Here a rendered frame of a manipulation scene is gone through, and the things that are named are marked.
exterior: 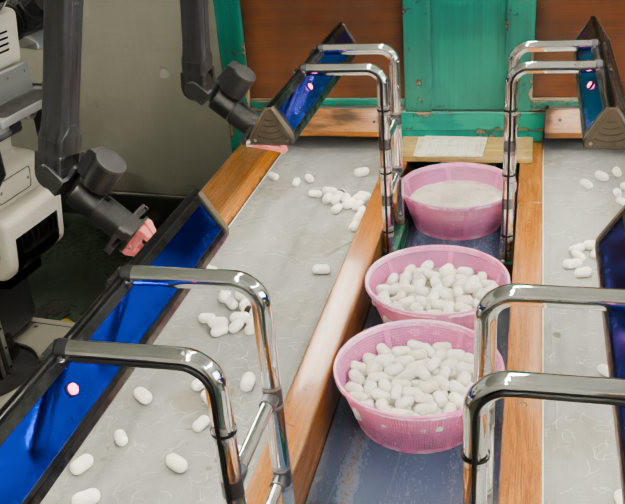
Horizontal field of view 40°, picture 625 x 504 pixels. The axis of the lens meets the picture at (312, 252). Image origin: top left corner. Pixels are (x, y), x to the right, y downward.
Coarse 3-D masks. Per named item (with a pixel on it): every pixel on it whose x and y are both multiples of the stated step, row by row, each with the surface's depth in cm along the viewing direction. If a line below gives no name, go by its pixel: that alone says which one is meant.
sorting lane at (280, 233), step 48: (288, 192) 207; (240, 240) 186; (288, 240) 184; (336, 240) 182; (288, 288) 165; (192, 336) 153; (240, 336) 152; (288, 336) 150; (144, 384) 141; (288, 384) 138; (96, 432) 131; (144, 432) 130; (192, 432) 129; (240, 432) 128; (96, 480) 121; (144, 480) 120; (192, 480) 120
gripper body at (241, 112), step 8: (240, 104) 198; (232, 112) 195; (240, 112) 195; (248, 112) 196; (232, 120) 196; (240, 120) 196; (248, 120) 196; (256, 120) 194; (240, 128) 197; (248, 128) 196; (248, 136) 198
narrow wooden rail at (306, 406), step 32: (352, 256) 170; (352, 288) 159; (320, 320) 150; (352, 320) 152; (320, 352) 141; (320, 384) 133; (288, 416) 127; (320, 416) 131; (320, 448) 131; (256, 480) 115
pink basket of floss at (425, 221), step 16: (416, 176) 206; (432, 176) 208; (448, 176) 208; (464, 176) 208; (480, 176) 206; (496, 176) 203; (416, 208) 192; (432, 208) 187; (448, 208) 185; (464, 208) 185; (480, 208) 185; (496, 208) 188; (416, 224) 197; (432, 224) 191; (448, 224) 189; (464, 224) 189; (480, 224) 189; (496, 224) 193
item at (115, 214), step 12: (108, 204) 151; (120, 204) 153; (96, 216) 151; (108, 216) 151; (120, 216) 151; (132, 216) 152; (108, 228) 152; (120, 228) 148; (120, 240) 154; (108, 252) 151
